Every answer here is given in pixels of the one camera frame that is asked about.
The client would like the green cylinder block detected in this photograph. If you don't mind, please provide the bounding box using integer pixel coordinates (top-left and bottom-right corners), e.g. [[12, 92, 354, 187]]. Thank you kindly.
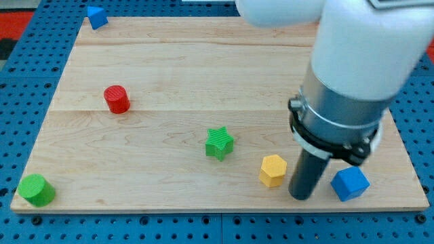
[[18, 174, 56, 207]]

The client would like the wooden board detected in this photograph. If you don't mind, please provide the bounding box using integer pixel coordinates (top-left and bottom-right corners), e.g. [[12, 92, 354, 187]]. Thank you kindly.
[[10, 17, 429, 214]]

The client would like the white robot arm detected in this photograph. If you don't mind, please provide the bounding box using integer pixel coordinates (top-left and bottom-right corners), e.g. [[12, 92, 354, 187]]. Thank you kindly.
[[235, 0, 433, 200]]

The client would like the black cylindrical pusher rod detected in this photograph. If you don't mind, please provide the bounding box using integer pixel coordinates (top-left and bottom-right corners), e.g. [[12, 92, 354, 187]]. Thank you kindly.
[[288, 149, 330, 200]]

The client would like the blue triangular prism block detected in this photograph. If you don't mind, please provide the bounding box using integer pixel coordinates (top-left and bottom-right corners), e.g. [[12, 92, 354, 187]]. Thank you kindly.
[[87, 6, 108, 30]]

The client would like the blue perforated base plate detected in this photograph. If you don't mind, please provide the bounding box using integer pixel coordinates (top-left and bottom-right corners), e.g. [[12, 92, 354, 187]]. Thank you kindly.
[[1, 0, 433, 243]]

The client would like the black flange mount ring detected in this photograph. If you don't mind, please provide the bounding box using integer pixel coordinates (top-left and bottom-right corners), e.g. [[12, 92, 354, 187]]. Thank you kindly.
[[288, 96, 382, 166]]

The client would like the green star block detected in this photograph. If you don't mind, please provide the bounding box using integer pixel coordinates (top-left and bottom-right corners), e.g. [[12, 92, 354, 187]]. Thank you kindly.
[[205, 127, 234, 161]]

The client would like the blue cube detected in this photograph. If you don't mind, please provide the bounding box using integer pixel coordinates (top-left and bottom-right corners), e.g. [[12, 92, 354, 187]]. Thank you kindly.
[[331, 167, 370, 201]]

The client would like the red cylinder block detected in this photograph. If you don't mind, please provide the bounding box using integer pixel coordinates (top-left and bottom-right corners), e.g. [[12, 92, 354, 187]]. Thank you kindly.
[[103, 85, 130, 114]]

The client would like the yellow hexagonal block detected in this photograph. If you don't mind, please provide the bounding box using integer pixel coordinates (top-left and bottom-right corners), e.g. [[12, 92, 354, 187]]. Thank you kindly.
[[258, 155, 288, 188]]

